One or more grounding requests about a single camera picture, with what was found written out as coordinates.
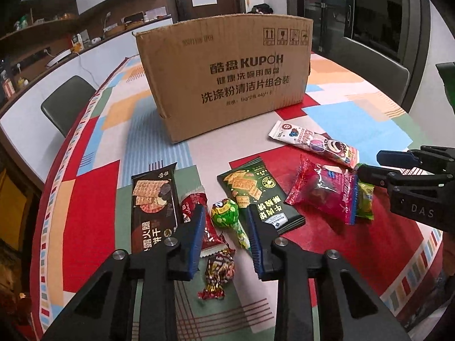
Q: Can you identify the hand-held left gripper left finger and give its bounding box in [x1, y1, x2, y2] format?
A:
[42, 204, 214, 341]

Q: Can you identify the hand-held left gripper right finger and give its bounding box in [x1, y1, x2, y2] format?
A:
[247, 204, 413, 341]

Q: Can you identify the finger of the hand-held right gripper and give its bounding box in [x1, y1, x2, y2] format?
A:
[355, 163, 427, 190]
[377, 145, 452, 171]

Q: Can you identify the small green candy packet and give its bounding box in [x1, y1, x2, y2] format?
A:
[353, 163, 375, 221]

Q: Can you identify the foil candy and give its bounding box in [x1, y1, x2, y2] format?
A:
[198, 234, 236, 301]

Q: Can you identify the red snack packet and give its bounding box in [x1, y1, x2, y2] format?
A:
[179, 192, 228, 258]

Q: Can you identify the green lollipop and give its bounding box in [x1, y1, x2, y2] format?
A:
[211, 198, 253, 256]

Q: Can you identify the red clear candy packet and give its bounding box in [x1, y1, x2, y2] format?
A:
[284, 154, 359, 225]

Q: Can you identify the dark brown cracker packet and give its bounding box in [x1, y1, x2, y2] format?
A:
[131, 162, 179, 256]

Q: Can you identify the dark green cracker packet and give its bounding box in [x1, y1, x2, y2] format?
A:
[217, 157, 306, 236]

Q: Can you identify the white snack bar packet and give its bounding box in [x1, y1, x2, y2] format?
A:
[268, 120, 360, 169]

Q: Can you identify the brown cardboard box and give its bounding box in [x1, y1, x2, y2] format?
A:
[132, 13, 313, 145]

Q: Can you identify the dark grey dining chair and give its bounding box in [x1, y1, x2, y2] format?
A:
[332, 36, 411, 114]
[40, 75, 97, 138]

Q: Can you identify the black glass sliding door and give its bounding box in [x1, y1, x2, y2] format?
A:
[302, 0, 431, 75]

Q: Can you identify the white sideboard cabinet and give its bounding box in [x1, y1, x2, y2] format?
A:
[0, 16, 175, 171]

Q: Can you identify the white flat device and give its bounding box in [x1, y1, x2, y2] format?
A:
[46, 50, 72, 67]

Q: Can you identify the wooden wall shelf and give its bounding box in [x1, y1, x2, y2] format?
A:
[0, 13, 79, 40]

